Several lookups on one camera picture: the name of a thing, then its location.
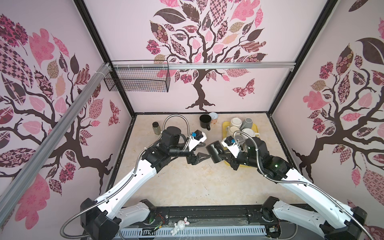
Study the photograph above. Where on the grey mug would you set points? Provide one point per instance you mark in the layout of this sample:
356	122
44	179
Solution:
247	123
240	142

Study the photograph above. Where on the grey mug front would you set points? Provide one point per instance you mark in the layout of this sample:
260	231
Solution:
240	142

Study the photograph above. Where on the black wire basket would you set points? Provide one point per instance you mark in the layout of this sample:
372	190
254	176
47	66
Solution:
139	76

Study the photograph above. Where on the aluminium rail left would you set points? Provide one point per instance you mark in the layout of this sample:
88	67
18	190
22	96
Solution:
28	173

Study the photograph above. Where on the white mug rear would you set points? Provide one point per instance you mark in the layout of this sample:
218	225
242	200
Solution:
236	122

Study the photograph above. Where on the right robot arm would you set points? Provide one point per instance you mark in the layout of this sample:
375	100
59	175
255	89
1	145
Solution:
329	218

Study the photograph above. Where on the spice jar black lid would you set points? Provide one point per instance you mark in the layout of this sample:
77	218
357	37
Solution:
156	128

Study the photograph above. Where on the cream mug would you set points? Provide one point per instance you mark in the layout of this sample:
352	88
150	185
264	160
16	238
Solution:
231	130

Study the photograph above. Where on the all black mug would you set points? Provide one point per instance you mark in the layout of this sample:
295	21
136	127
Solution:
205	121

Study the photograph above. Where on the grey mug rear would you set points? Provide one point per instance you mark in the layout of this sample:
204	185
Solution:
247	123

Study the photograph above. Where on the black mug white base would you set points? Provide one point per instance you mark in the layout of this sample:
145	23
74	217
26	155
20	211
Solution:
214	149

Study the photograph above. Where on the white bunny figurine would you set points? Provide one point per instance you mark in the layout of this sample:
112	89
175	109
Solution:
180	226

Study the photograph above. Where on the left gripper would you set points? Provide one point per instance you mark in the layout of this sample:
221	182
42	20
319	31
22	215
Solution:
192	158

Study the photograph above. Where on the white slotted cable duct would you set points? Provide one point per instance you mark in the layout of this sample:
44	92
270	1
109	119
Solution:
193	232

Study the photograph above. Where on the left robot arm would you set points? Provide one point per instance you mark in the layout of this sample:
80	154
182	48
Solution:
150	161

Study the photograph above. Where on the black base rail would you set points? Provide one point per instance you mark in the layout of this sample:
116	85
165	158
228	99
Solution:
207	214

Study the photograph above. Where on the yellow plastic tray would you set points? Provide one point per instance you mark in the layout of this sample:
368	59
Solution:
226	124

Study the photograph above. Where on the white ribbed mug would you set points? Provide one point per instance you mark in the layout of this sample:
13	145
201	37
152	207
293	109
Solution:
250	132

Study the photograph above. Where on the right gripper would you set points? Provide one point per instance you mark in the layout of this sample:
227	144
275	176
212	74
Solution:
230	158

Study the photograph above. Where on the aluminium rail back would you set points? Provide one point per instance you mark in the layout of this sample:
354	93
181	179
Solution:
203	66

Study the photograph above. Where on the aluminium rail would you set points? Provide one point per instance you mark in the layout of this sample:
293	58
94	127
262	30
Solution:
203	66
28	173

